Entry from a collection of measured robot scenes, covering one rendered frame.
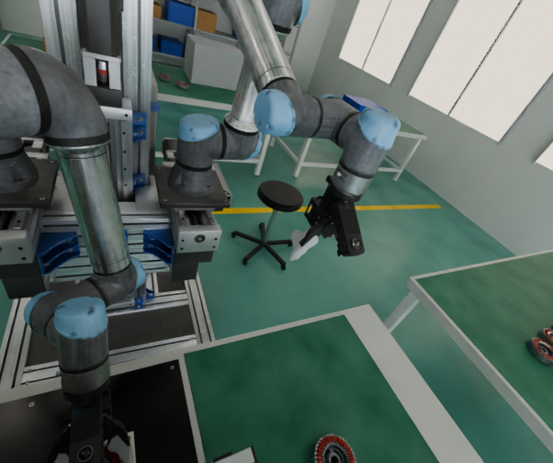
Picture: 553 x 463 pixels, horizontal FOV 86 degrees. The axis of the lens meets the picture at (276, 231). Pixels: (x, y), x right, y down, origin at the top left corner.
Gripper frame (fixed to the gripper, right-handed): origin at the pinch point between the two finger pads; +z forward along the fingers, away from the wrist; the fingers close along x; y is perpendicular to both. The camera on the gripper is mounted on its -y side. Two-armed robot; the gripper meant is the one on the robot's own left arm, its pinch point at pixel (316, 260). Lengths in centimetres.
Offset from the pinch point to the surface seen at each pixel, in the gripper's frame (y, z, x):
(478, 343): -20, 40, -89
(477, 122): 223, 8, -393
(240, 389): -10.1, 40.1, 13.9
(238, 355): -0.7, 40.1, 11.7
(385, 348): -11, 40, -42
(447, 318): -6, 40, -85
